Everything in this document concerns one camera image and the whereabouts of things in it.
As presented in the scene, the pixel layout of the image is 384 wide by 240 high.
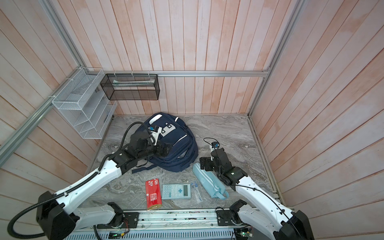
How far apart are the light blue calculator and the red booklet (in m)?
0.03

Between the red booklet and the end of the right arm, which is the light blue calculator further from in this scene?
the end of the right arm

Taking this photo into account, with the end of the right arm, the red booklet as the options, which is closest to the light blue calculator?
the red booklet

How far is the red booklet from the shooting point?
2.60 feet

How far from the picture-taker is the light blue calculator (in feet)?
2.67
